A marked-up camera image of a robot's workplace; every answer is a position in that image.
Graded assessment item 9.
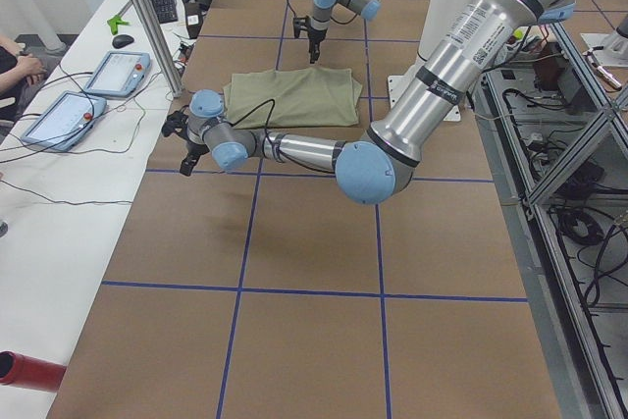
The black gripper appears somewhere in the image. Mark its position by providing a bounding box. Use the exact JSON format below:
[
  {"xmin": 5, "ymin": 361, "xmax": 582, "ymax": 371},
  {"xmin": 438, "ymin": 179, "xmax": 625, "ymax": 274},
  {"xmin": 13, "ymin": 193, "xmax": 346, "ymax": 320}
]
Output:
[
  {"xmin": 180, "ymin": 137, "xmax": 209, "ymax": 176},
  {"xmin": 307, "ymin": 27, "xmax": 328, "ymax": 64}
]

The green long-sleeve shirt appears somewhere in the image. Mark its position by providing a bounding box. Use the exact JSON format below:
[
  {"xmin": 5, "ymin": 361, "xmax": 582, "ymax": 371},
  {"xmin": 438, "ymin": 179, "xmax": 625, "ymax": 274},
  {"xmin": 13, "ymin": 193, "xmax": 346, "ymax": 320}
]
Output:
[{"xmin": 223, "ymin": 68, "xmax": 362, "ymax": 129}]

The person hand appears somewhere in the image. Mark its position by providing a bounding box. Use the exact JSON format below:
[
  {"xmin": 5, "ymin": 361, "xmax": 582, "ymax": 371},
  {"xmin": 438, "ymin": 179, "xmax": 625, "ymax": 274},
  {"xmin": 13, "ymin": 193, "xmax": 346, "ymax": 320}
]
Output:
[{"xmin": 14, "ymin": 54, "xmax": 47, "ymax": 85}]

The teach pendant far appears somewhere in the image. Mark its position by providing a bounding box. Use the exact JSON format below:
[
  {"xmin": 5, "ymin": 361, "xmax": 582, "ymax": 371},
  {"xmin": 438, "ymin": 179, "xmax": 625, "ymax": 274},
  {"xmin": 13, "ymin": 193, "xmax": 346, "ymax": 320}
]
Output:
[{"xmin": 83, "ymin": 50, "xmax": 151, "ymax": 98}]

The teach pendant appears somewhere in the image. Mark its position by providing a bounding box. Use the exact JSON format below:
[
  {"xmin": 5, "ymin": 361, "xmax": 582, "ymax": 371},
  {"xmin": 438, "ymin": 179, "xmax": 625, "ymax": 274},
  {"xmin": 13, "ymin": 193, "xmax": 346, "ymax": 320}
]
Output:
[
  {"xmin": 21, "ymin": 91, "xmax": 107, "ymax": 152},
  {"xmin": 83, "ymin": 50, "xmax": 151, "ymax": 98}
]

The teach pendant near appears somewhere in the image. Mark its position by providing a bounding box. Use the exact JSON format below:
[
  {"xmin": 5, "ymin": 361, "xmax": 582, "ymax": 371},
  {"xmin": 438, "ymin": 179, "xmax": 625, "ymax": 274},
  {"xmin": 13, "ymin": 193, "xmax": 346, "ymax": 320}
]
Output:
[{"xmin": 21, "ymin": 91, "xmax": 107, "ymax": 152}]

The black computer mouse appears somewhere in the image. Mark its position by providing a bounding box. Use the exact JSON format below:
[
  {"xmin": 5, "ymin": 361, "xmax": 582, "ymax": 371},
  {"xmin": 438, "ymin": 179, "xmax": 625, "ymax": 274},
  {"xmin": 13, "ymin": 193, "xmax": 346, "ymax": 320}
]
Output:
[{"xmin": 112, "ymin": 34, "xmax": 135, "ymax": 49}]

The green plastic tool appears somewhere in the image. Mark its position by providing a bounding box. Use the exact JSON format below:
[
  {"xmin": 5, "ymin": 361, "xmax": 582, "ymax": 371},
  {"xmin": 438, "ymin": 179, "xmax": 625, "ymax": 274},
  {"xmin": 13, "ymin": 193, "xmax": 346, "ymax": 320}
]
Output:
[{"xmin": 107, "ymin": 15, "xmax": 130, "ymax": 35}]

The black keyboard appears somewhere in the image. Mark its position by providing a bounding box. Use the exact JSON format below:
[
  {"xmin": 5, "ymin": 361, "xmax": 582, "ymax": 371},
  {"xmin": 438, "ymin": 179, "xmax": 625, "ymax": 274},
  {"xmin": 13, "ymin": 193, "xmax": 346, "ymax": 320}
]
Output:
[{"xmin": 150, "ymin": 0, "xmax": 178, "ymax": 24}]

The red cylinder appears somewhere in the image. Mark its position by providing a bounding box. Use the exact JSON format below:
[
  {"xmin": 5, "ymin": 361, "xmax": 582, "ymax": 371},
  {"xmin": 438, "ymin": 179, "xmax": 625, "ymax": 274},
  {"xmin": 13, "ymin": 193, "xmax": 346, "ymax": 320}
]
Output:
[{"xmin": 1, "ymin": 351, "xmax": 67, "ymax": 393}]

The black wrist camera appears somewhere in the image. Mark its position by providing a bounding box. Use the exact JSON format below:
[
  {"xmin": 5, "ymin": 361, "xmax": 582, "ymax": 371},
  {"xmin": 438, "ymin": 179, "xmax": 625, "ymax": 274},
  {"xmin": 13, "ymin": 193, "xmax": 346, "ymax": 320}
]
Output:
[
  {"xmin": 161, "ymin": 111, "xmax": 188, "ymax": 138},
  {"xmin": 292, "ymin": 16, "xmax": 310, "ymax": 38}
]

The white pedestal base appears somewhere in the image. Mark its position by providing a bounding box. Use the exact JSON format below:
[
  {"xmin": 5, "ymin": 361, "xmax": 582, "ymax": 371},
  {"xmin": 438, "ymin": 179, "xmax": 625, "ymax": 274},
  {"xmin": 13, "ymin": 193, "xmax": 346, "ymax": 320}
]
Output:
[{"xmin": 389, "ymin": 0, "xmax": 470, "ymax": 109}]

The aluminium frame post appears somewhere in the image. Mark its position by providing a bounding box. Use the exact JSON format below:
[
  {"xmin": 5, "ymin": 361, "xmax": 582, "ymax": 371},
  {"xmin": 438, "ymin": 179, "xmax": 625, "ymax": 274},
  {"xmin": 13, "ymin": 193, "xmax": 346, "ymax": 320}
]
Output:
[{"xmin": 131, "ymin": 0, "xmax": 183, "ymax": 98}]

